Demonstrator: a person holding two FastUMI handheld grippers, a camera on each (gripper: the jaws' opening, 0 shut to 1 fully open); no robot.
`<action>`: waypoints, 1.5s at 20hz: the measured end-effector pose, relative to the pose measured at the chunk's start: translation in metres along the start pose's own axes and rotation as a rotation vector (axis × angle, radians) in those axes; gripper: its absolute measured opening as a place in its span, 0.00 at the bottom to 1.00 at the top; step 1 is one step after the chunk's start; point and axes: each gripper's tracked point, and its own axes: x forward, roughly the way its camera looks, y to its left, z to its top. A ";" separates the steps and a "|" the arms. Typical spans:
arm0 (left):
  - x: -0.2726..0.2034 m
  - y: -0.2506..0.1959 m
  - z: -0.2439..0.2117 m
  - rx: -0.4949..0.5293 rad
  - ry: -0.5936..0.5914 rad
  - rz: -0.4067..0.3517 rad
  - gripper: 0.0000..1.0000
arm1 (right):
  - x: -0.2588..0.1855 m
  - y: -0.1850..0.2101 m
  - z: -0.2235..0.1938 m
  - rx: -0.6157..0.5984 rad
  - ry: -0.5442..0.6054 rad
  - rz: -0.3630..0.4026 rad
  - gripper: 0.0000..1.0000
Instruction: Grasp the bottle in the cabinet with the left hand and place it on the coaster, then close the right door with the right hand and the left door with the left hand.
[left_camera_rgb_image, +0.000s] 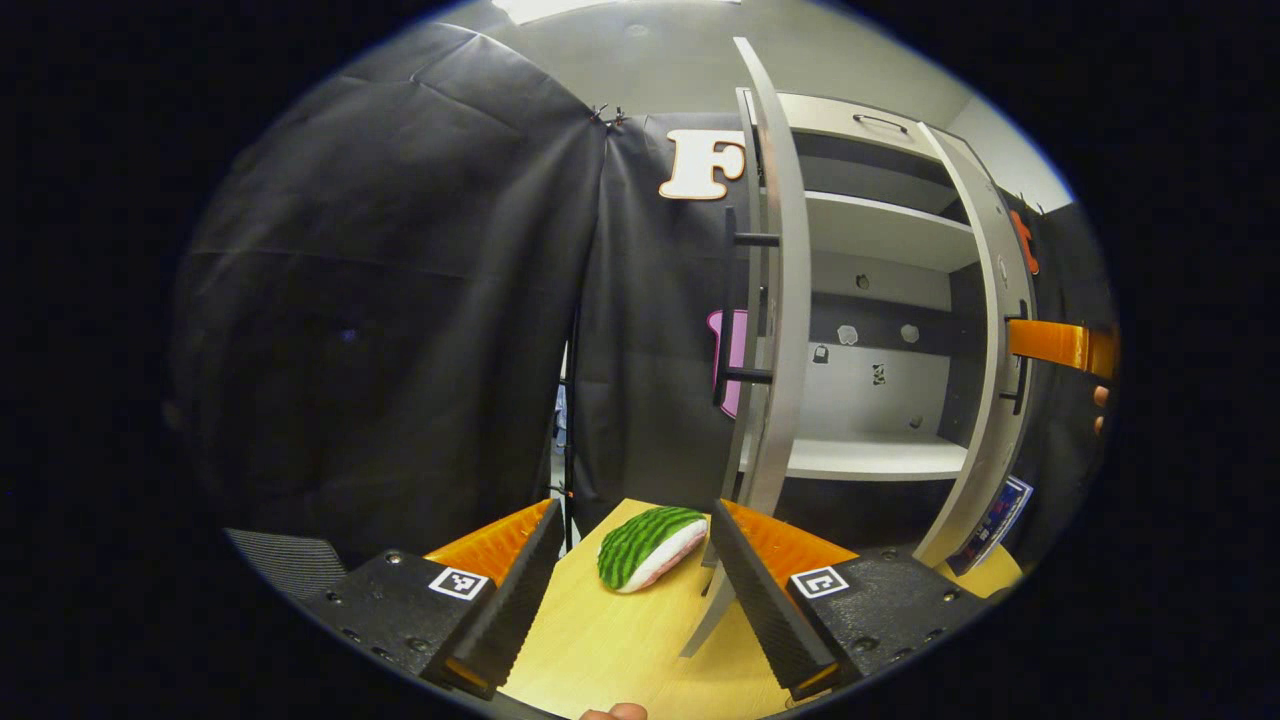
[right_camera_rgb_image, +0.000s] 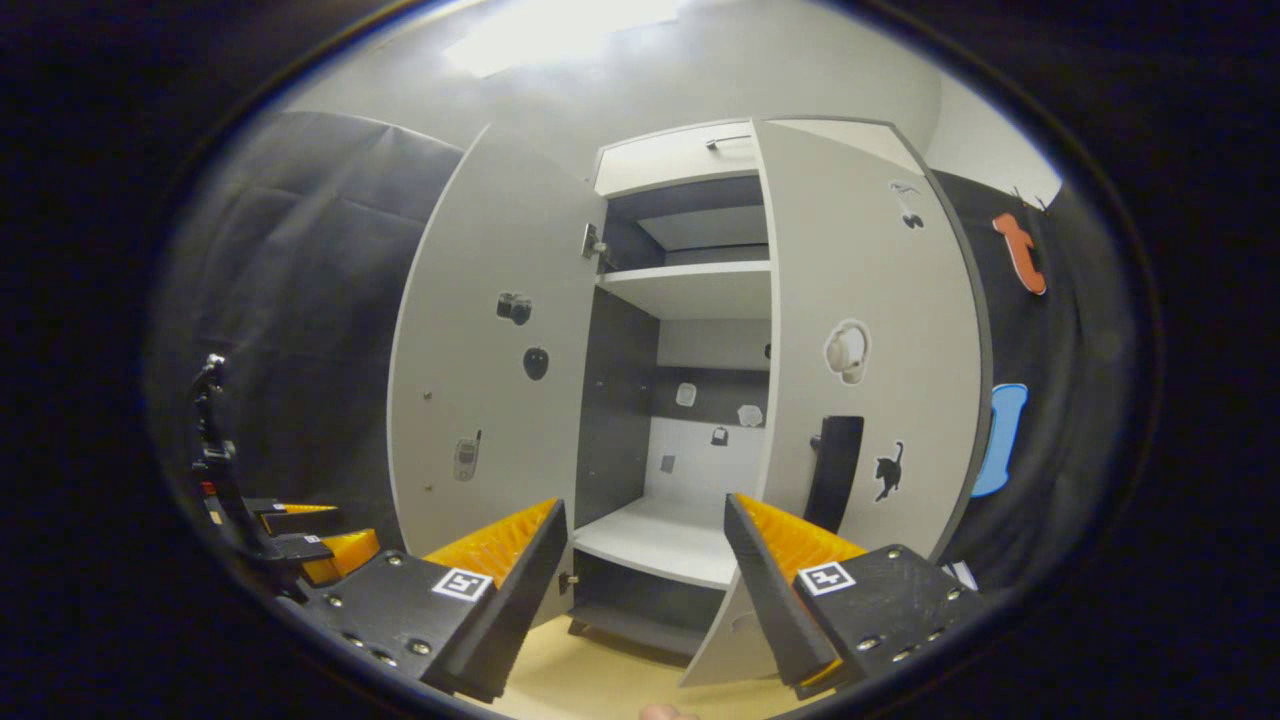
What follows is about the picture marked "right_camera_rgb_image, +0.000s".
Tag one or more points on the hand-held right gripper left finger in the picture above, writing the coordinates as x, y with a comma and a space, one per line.
520, 600

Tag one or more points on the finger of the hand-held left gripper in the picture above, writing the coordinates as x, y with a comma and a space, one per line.
300, 518
340, 555

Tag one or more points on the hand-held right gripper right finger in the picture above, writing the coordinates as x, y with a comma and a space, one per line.
770, 590

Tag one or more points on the white cabinet door phone sticker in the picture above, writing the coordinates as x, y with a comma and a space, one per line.
480, 250

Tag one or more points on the white cabinet door cat sticker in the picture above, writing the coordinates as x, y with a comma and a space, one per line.
870, 260

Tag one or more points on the white and grey cabinet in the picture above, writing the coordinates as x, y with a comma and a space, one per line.
620, 400

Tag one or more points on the white cabinet drawer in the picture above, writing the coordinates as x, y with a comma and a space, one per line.
660, 160

